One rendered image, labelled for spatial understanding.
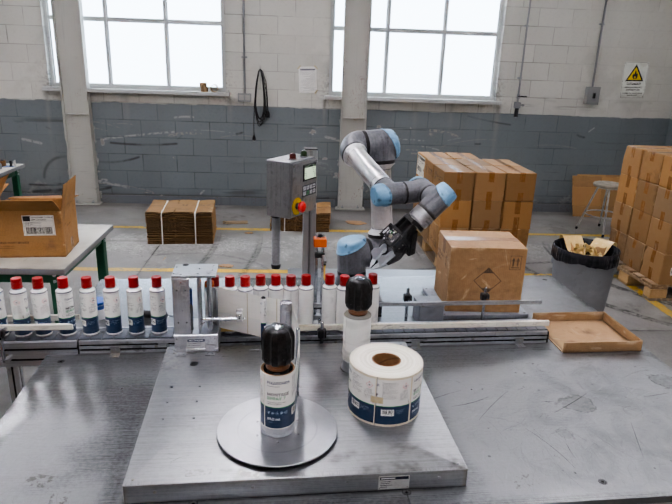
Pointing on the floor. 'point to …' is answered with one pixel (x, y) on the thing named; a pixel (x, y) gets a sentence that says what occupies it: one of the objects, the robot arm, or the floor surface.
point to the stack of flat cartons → (181, 222)
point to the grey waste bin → (585, 282)
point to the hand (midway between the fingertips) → (374, 266)
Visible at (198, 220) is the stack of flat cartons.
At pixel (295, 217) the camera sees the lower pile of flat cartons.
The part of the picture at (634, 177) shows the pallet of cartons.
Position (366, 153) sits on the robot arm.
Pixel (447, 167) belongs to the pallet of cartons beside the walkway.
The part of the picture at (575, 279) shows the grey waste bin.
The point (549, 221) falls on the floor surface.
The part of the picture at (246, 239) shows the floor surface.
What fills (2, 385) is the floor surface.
